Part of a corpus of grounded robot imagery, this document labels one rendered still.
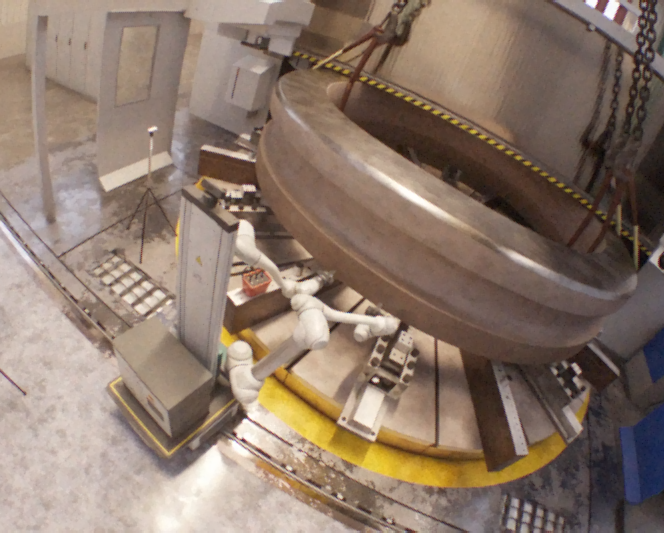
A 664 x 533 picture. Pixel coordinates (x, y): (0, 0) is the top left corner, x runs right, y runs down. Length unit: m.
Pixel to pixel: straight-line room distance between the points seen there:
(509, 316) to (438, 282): 0.66
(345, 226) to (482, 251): 1.07
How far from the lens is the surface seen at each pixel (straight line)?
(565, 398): 3.96
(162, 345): 2.19
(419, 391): 3.19
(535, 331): 3.16
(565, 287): 2.72
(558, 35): 5.41
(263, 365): 2.03
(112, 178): 5.10
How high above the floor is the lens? 2.65
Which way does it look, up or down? 38 degrees down
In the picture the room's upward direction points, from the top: 23 degrees clockwise
